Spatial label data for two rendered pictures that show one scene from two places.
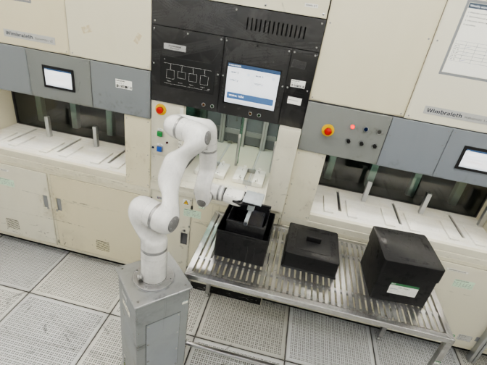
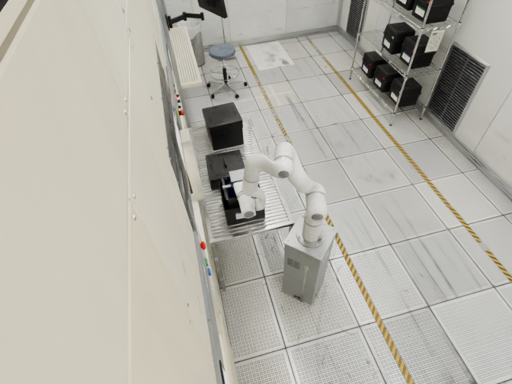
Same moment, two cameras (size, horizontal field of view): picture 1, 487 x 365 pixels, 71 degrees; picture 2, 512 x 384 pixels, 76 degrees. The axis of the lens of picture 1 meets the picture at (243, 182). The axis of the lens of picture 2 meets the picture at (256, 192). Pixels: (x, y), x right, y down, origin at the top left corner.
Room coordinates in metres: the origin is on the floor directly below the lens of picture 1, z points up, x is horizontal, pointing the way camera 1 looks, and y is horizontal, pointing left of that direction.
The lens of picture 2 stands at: (1.92, 1.40, 2.62)
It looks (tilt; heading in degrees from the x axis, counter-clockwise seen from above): 49 degrees down; 252
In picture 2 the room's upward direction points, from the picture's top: 4 degrees counter-clockwise
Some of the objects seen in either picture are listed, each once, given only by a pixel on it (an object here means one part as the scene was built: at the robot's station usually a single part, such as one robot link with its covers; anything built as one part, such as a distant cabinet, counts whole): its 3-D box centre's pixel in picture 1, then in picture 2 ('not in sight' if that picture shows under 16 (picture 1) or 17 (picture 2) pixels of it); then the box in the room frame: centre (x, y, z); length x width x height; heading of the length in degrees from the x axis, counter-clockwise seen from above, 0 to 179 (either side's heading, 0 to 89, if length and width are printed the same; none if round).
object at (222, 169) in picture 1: (212, 168); not in sight; (2.18, 0.23, 0.89); 0.22 x 0.21 x 0.04; 173
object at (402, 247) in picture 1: (398, 265); (223, 126); (1.42, -0.86, 0.89); 0.29 x 0.29 x 0.25; 87
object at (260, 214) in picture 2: (245, 233); (241, 200); (1.54, -0.05, 0.85); 0.28 x 0.28 x 0.17; 82
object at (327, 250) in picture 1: (311, 246); (225, 167); (1.54, -0.43, 0.83); 0.29 x 0.29 x 0.13; 82
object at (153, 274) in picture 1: (153, 262); (312, 227); (1.20, 0.36, 0.85); 0.19 x 0.19 x 0.18
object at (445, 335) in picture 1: (300, 311); (237, 198); (1.48, -0.46, 0.38); 1.30 x 0.60 x 0.76; 83
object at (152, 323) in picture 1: (152, 329); (306, 263); (1.20, 0.36, 0.38); 0.28 x 0.28 x 0.76; 38
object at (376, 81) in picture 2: not in sight; (387, 77); (-1.04, -1.72, 0.31); 0.30 x 0.28 x 0.26; 83
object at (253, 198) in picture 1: (248, 221); (241, 191); (1.54, -0.06, 0.93); 0.24 x 0.20 x 0.32; 172
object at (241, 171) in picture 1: (249, 175); not in sight; (2.15, -0.04, 0.89); 0.22 x 0.21 x 0.04; 173
